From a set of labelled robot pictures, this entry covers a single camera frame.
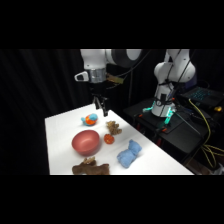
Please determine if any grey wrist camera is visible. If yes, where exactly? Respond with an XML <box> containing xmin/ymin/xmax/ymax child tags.
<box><xmin>74</xmin><ymin>71</ymin><xmax>90</xmax><ymax>83</ymax></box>

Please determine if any yellow cable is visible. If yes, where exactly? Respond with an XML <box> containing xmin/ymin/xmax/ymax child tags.
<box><xmin>187</xmin><ymin>97</ymin><xmax>224</xmax><ymax>169</ymax></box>

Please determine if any small tan plush toy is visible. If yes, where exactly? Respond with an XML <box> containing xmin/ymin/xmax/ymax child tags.
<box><xmin>105</xmin><ymin>120</ymin><xmax>123</xmax><ymax>136</ymax></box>

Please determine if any black laptop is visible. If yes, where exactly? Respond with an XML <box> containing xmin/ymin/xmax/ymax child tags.
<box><xmin>179</xmin><ymin>86</ymin><xmax>224</xmax><ymax>108</ymax></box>

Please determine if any brown plush moose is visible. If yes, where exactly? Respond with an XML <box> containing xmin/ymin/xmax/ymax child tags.
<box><xmin>71</xmin><ymin>156</ymin><xmax>111</xmax><ymax>176</ymax></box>

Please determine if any blue teddy bear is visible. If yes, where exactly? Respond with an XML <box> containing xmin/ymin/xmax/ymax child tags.
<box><xmin>116</xmin><ymin>139</ymin><xmax>143</xmax><ymax>169</ymax></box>

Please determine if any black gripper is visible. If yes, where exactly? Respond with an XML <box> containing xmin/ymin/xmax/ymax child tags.
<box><xmin>88</xmin><ymin>80</ymin><xmax>110</xmax><ymax>118</ymax></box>

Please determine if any brown circuit board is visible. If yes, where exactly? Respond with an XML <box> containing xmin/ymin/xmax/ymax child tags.
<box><xmin>106</xmin><ymin>74</ymin><xmax>125</xmax><ymax>85</ymax></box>

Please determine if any black robot stand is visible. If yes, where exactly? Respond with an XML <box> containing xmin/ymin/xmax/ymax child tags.
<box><xmin>122</xmin><ymin>97</ymin><xmax>224</xmax><ymax>165</ymax></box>

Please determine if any red ball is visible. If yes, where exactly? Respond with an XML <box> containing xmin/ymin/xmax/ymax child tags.
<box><xmin>103</xmin><ymin>133</ymin><xmax>116</xmax><ymax>145</ymax></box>

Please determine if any blue and orange toy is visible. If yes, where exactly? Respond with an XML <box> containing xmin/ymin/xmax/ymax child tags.
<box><xmin>80</xmin><ymin>113</ymin><xmax>100</xmax><ymax>127</ymax></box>

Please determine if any pink bowl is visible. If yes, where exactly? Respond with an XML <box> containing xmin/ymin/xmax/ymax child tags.
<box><xmin>71</xmin><ymin>129</ymin><xmax>101</xmax><ymax>157</ymax></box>

